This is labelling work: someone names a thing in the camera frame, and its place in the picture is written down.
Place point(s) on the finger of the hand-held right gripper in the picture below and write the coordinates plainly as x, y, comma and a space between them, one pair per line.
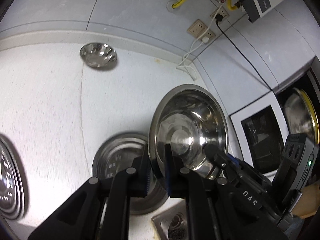
213, 155
233, 160

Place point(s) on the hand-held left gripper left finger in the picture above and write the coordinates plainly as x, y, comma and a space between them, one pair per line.
147, 180

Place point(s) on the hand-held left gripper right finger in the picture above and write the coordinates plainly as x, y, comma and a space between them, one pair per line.
168, 175

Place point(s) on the small steel bowl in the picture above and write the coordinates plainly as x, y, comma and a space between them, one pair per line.
98, 55
187, 130

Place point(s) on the large steel bowl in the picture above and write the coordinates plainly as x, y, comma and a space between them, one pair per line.
117, 152

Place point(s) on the person's right hand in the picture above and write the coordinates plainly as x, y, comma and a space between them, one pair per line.
310, 200

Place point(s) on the white microwave oven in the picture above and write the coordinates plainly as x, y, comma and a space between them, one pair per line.
260, 140

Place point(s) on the stainless steel sink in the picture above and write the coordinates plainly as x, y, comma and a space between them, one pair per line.
172, 223

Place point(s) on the steel bowl with yellow rim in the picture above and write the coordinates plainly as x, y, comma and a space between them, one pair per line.
300, 117

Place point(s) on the large steel plate with label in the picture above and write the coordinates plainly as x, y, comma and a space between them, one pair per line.
10, 180

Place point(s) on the beige wall socket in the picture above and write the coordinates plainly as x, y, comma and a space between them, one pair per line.
208, 35
197, 27

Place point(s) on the wall socket with black plug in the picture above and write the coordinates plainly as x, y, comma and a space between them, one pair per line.
220, 13

